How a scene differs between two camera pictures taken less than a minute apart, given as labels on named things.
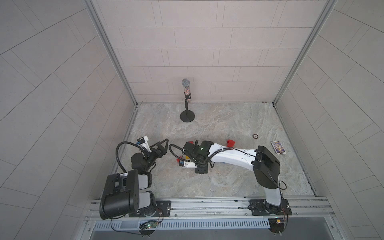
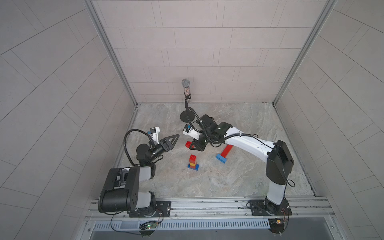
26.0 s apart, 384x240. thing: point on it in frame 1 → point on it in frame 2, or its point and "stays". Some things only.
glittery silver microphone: (185, 83) stays
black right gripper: (201, 170) → (198, 145)
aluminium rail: (314, 209) stays
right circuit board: (277, 225) stays
